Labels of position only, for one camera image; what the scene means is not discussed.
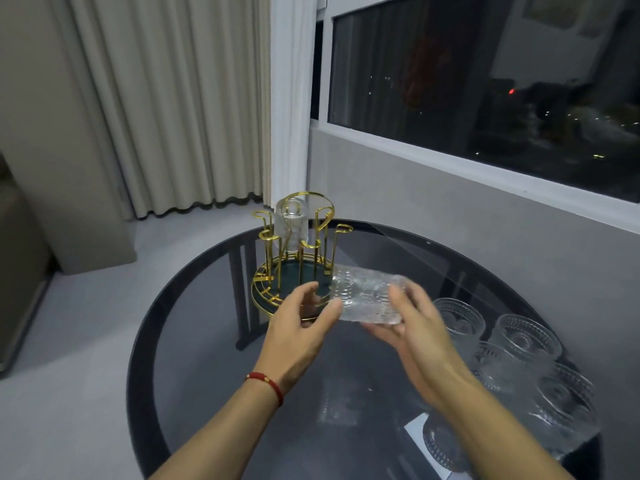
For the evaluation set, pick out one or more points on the person's left hand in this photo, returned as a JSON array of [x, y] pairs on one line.
[[290, 339]]

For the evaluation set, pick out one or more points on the person's right hand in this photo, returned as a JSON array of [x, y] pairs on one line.
[[425, 354]]

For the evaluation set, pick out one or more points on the person's left forearm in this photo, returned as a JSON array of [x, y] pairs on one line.
[[225, 434]]

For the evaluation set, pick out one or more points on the person's right forearm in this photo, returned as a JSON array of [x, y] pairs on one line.
[[495, 439]]

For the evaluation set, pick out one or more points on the round dark glass table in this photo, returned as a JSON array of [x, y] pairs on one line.
[[210, 354]]

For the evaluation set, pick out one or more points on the white sheer curtain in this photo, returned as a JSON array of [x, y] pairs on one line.
[[292, 94]]

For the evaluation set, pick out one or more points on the beige pleated curtain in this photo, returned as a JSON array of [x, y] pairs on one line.
[[175, 94]]

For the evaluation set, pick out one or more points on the brown sofa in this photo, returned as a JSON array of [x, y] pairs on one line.
[[22, 269]]

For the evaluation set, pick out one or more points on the white framed window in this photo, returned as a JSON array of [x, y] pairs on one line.
[[450, 69]]

